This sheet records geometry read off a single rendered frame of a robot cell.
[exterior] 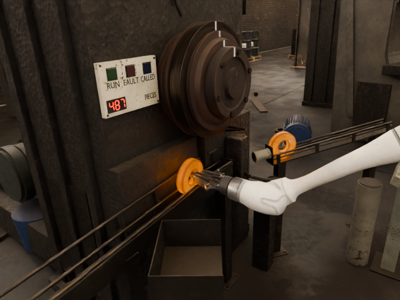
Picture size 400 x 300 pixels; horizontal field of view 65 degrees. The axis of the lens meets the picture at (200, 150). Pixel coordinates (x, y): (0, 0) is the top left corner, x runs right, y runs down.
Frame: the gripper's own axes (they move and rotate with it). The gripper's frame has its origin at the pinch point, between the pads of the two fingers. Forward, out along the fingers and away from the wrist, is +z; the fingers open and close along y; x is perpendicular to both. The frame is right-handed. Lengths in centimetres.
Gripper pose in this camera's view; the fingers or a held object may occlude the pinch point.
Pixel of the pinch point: (190, 172)
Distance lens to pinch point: 132.9
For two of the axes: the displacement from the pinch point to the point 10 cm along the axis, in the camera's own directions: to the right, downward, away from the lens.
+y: 5.9, -3.2, 7.4
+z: -8.0, -2.4, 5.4
